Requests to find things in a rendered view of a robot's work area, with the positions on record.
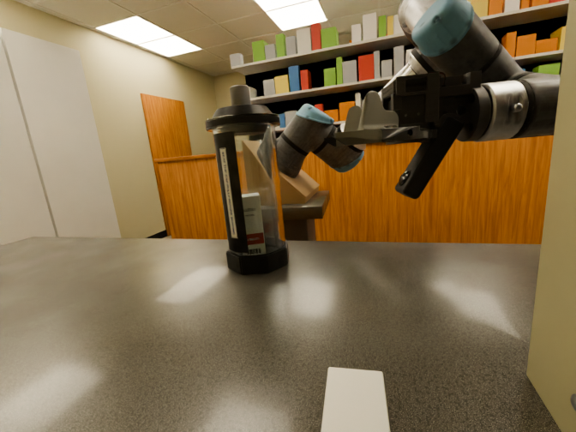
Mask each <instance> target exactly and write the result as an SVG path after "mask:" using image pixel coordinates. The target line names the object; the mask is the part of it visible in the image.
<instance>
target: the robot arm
mask: <svg viewBox="0 0 576 432"><path fill-rule="evenodd" d="M398 16H399V24H400V26H401V28H402V30H403V32H404V34H405V36H406V37H407V38H408V40H410V42H411V43H412V44H413V45H414V46H415V48H414V49H413V50H412V51H411V52H410V58H409V62H408V64H406V66H404V68H402V70H400V72H398V74H396V76H394V78H392V80H390V82H388V84H386V86H384V88H382V89H381V90H380V92H376V91H369V92H367V93H366V95H365V97H364V102H363V109H361V107H360V106H357V105H356V106H352V107H351V108H350V109H349V110H348V112H347V117H346V120H345V123H342V124H341V125H340V126H339V127H338V128H336V127H335V126H334V125H333V122H334V120H333V119H332V118H331V117H330V116H328V115H327V114H326V113H324V112H323V111H320V110H319V109H317V108H315V107H314V106H312V105H310V104H305V105H303V106H302V107H301V109H300V110H299V111H298V112H297V113H296V115H295V116H294V118H292V120H291V121H290V123H289V124H288V125H287V127H286V128H285V130H284V131H283V133H282V134H281V135H280V137H279V138H277V139H276V142H277V152H278V162H279V171H281V172H282V173H284V174H286V176H288V177H293V178H295V177H296V176H297V175H298V174H299V172H300V170H301V168H302V165H303V162H304V159H305V158H306V156H307V155H308V154H309V152H312V153H313V154H315V155H316V156H317V157H318V158H320V159H321V160H323V161H324V162H325V163H326V164H328V165H329V167H331V168H333V169H334V170H336V171H337V172H347V171H349V170H351V169H352V168H354V167H355V166H356V165H357V164H358V163H359V161H360V160H362V158H363V156H364V149H365V148H366V144H368V143H377V142H380V143H382V142H386V145H390V144H401V143H411V142H420V143H422V144H421V145H420V147H419V148H418V150H417V152H416V153H415V155H414V157H413V158H412V160H411V162H410V164H408V166H407V168H406V169H405V172H404V173H403V174H402V175H401V176H400V178H399V181H398V183H397V185H396V186H395V190H396V191H397V192H399V193H400V194H402V195H404V196H407V197H410V198H412V199H417V198H419V196H420V195H421V194H422V192H423V190H424V189H425V187H426V186H427V184H428V182H429V180H430V179H431V178H432V176H433V175H434V173H435V171H436V169H437V168H438V166H439V165H440V163H441V162H442V160H443V159H444V157H445V156H446V154H447V152H448V150H449V149H450V147H451V146H452V144H453V143H454V141H455V139H456V138H457V140H459V141H475V142H480V141H498V140H506V139H516V138H526V137H537V136H547V135H554V132H555V117H556V110H557V102H558V94H559V86H560V79H561V75H552V74H543V73H537V72H528V71H524V70H522V68H520V66H519V65H518V64H517V63H516V62H515V60H514V59H513V58H512V57H511V55H510V54H509V53H508V52H507V50H506V49H505V48H504V47H503V45H502V44H501V43H500V42H499V40H498V39H497V38H496V37H495V36H494V34H492V32H491V31H490V30H489V29H488V28H487V26H486V25H485V24H484V23H483V21H482V20H481V19H480V18H479V16H478V15H477V14H476V12H475V11H474V8H473V7H472V5H471V4H470V3H469V2H468V1H466V0H402V1H401V3H400V6H399V12H398Z"/></svg>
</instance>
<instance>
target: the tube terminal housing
mask: <svg viewBox="0 0 576 432"><path fill-rule="evenodd" d="M526 374H527V376H528V378H529V380H530V381H531V383H532V385H533V386H534V388H535V389H536V391H537V393H538V395H539V396H540V398H541V399H542V401H543V402H544V404H545V406H546V407H547V409H548V410H549V413H550V414H551V416H552V418H554V420H555V422H556V424H557V425H558V427H559V429H560V430H561V432H576V0H569V4H568V12H567V26H566V34H565V42H564V50H563V57H562V65H561V79H560V86H559V94H558V102H557V110H556V117H555V132H554V140H553V146H552V154H551V162H550V170H549V184H548V192H547V200H546V207H545V214H544V222H543V236H542V244H541V252H540V260H539V267H538V275H537V289H536V296H535V304H534V312H533V320H532V327H531V342H530V350H529V356H528V364H527V372H526Z"/></svg>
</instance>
